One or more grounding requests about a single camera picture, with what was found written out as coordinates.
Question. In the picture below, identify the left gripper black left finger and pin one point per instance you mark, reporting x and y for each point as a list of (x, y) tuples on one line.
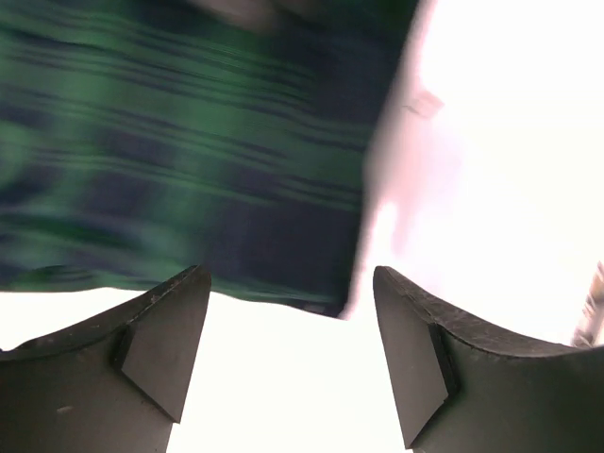
[(116, 382)]

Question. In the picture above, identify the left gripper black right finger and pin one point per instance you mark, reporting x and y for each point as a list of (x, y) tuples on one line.
[(462, 384)]

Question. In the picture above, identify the green navy plaid skirt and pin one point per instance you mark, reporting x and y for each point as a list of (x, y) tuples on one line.
[(139, 138)]

